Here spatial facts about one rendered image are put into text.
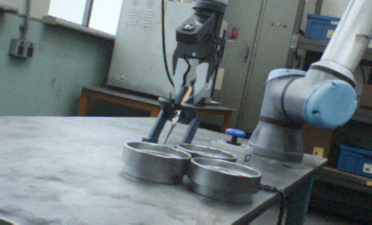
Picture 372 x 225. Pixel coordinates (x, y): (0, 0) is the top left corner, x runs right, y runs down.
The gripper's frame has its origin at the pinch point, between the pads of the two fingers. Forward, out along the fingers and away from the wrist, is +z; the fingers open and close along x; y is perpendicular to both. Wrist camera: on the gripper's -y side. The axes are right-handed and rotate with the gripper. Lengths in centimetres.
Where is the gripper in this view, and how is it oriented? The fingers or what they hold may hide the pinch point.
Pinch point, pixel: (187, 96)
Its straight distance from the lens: 100.8
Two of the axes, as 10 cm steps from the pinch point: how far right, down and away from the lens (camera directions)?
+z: -2.0, 9.8, 0.5
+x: -9.0, -2.0, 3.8
